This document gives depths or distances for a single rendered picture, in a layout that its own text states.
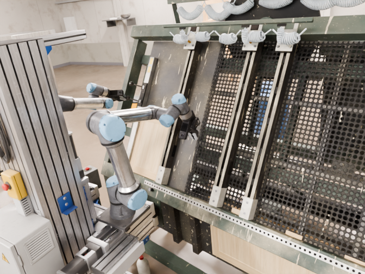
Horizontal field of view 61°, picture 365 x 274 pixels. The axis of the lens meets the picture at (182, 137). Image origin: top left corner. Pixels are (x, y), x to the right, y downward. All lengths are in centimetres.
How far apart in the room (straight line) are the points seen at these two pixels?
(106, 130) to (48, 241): 62
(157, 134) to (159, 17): 926
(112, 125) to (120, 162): 21
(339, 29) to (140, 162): 164
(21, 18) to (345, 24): 1317
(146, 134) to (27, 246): 128
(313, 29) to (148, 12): 1010
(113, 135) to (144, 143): 111
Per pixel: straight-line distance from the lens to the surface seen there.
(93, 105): 222
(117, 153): 150
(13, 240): 162
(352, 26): 189
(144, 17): 1192
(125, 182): 159
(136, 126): 259
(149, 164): 246
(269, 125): 188
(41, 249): 168
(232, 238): 241
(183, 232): 281
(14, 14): 1413
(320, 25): 194
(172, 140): 226
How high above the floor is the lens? 212
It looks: 23 degrees down
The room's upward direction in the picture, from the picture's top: 6 degrees counter-clockwise
